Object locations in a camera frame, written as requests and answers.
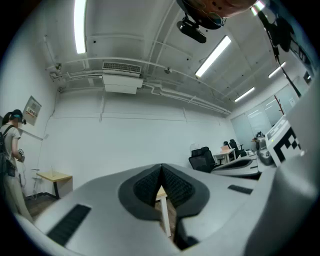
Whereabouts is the black office chair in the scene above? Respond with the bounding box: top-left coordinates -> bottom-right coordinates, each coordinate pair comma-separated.
228,139 -> 247,159
188,146 -> 217,173

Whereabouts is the white air conditioner unit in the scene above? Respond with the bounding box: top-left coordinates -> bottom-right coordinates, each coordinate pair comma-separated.
101,61 -> 144,95

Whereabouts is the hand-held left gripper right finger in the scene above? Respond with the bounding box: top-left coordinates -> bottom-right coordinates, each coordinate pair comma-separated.
161,156 -> 318,256

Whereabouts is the white table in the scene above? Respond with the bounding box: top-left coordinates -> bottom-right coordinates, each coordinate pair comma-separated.
213,147 -> 237,166

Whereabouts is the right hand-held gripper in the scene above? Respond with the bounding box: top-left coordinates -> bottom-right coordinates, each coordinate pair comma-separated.
211,114 -> 307,180

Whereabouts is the person's face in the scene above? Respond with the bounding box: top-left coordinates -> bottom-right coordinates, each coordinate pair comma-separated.
178,0 -> 260,20

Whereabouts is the person's light blue shirt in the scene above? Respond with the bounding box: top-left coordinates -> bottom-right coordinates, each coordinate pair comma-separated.
286,74 -> 320,157

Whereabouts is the grey electrical panel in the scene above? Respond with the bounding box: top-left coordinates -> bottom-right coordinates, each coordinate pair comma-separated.
22,95 -> 43,127

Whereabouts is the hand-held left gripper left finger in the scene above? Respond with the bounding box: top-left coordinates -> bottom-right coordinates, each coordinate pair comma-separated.
14,163 -> 182,256

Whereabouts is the frosted glass partition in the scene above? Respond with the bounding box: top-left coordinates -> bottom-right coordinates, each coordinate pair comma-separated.
230,83 -> 305,146

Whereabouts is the brown wooden coat rack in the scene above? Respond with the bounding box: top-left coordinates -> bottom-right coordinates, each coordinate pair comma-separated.
274,94 -> 286,117

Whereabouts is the black hanging cable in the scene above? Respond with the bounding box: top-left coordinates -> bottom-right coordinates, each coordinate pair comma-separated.
257,9 -> 302,98

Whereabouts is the white ceiling pipe bundle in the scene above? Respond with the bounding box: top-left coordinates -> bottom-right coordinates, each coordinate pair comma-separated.
49,70 -> 232,116

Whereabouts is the long ceiling light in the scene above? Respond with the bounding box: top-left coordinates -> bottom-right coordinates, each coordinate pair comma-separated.
268,61 -> 287,79
234,86 -> 256,103
250,1 -> 266,16
194,35 -> 232,78
74,0 -> 88,55

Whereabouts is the small wooden side table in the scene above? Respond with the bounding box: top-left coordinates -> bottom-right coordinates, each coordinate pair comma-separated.
36,171 -> 73,200

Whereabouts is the black head-worn camera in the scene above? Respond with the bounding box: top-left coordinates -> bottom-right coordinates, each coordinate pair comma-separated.
176,9 -> 227,44

